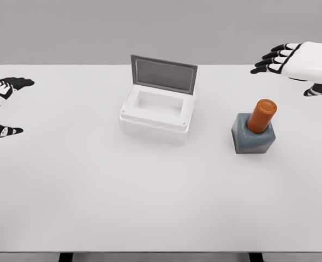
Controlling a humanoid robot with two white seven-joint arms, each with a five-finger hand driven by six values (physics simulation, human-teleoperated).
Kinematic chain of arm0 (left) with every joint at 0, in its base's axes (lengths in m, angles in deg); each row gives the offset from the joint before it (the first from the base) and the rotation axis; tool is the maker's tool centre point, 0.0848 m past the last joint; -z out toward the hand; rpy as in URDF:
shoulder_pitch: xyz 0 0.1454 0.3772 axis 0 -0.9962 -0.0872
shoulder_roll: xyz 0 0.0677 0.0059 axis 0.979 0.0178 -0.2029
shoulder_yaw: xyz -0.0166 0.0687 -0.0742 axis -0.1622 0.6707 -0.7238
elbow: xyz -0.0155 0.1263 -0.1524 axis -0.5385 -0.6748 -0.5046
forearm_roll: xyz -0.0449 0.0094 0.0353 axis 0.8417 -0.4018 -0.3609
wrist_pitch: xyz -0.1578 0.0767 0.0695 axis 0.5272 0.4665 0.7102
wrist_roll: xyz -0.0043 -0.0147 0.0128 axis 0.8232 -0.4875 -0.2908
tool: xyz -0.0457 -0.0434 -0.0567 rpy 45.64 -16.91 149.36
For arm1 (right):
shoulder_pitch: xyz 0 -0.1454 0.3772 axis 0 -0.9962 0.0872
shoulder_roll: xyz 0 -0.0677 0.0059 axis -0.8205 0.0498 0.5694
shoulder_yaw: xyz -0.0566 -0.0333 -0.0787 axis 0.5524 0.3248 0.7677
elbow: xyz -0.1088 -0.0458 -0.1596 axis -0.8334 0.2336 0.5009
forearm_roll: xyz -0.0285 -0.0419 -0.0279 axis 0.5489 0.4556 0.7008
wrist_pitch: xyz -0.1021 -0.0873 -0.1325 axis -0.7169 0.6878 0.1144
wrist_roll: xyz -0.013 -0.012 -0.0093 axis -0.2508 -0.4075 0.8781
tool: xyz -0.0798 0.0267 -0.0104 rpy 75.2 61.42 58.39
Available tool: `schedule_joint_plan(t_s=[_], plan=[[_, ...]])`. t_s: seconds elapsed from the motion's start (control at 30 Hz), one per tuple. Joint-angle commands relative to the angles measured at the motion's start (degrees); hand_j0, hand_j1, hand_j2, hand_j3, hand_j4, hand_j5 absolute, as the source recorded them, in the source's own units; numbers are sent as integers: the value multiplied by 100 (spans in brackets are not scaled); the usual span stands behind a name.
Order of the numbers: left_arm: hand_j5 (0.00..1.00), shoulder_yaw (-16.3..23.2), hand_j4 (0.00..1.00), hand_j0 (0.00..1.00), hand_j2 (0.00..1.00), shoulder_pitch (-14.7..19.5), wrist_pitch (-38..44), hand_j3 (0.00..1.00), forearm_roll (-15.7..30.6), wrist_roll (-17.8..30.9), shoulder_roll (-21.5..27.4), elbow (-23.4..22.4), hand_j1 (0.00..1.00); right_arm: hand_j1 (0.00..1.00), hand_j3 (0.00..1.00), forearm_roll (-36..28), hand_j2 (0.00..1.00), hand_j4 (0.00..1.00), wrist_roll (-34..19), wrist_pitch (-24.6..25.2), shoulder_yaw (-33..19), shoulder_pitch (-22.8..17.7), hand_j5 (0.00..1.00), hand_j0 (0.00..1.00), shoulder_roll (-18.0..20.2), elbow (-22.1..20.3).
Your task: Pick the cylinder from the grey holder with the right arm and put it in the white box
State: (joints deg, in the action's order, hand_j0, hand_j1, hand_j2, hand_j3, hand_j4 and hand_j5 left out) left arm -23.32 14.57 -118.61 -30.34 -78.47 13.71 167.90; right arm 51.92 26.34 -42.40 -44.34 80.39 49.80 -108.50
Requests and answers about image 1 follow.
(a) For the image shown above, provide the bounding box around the grey bottle with orange cap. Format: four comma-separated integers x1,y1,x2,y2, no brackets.
231,98,278,156

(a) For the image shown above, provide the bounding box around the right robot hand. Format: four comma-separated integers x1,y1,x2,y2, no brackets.
249,41,322,97

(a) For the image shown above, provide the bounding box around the white box with grey lid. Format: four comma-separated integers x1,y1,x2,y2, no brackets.
119,54,199,147

